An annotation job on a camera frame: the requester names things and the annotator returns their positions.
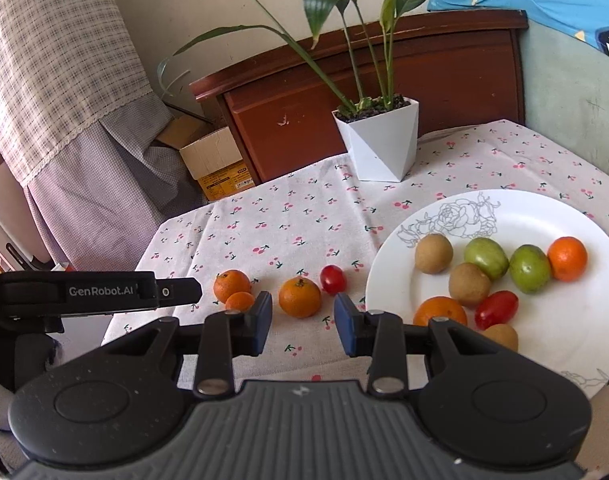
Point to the red cherry tomato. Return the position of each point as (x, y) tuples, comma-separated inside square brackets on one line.
[(496, 309), (333, 279)]

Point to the checked fabric cover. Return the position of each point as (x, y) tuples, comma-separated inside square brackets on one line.
[(69, 85)]

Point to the open cardboard box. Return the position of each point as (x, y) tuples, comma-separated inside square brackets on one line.
[(214, 165)]

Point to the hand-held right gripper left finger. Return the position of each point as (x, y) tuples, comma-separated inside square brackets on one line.
[(258, 322)]

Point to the orange mandarin with stem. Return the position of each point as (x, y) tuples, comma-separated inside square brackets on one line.
[(299, 297)]

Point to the white faceted plant pot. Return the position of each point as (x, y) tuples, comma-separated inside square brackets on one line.
[(384, 145)]

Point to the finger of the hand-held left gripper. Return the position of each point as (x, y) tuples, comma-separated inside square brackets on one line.
[(182, 292)]

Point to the white floral print plate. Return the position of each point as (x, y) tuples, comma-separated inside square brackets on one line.
[(554, 325)]

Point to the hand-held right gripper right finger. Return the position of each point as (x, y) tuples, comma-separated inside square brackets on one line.
[(347, 325)]

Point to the green tomato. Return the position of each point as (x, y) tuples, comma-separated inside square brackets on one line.
[(529, 268), (487, 258)]

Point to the pale green sofa cushion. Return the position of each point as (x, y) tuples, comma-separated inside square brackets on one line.
[(569, 90)]

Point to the blue printed blanket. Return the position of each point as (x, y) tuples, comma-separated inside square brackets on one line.
[(544, 5)]

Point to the wooden headboard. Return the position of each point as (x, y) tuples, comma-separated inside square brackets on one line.
[(454, 80)]

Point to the small orange mandarin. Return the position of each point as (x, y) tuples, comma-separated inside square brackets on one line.
[(239, 302)]

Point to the large orange mandarin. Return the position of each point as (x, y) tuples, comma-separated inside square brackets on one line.
[(440, 310)]

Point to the brown kiwi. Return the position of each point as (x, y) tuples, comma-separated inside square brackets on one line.
[(469, 284), (434, 253), (504, 337)]

